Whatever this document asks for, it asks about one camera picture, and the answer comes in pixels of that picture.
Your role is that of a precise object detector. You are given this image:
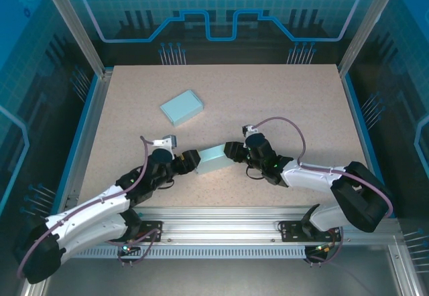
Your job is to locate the light blue paper box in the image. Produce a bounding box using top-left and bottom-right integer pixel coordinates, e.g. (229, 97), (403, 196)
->
(195, 143), (238, 177)
(160, 89), (205, 129)

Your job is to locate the small LED connector board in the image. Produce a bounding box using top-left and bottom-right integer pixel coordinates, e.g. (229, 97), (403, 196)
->
(314, 242), (336, 254)
(121, 240), (141, 256)

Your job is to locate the blue table edge strip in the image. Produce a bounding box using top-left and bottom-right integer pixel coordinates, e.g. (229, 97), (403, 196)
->
(50, 74), (101, 218)
(342, 74), (383, 176)

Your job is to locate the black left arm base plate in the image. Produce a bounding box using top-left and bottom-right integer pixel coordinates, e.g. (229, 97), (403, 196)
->
(102, 220), (164, 243)

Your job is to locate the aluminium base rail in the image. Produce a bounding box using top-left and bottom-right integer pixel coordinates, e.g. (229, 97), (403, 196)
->
(66, 205), (403, 247)

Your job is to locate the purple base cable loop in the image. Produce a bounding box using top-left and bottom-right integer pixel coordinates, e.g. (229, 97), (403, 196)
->
(117, 222), (165, 267)
(304, 225), (346, 267)

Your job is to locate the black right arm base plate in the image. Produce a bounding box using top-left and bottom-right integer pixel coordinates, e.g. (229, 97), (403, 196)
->
(278, 220), (339, 243)

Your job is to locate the slotted aluminium cable duct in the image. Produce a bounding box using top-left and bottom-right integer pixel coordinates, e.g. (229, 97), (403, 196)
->
(72, 246), (308, 260)

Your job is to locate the aluminium frame post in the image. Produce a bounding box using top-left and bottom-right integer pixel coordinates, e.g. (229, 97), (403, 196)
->
(37, 0), (114, 78)
(337, 0), (406, 75)

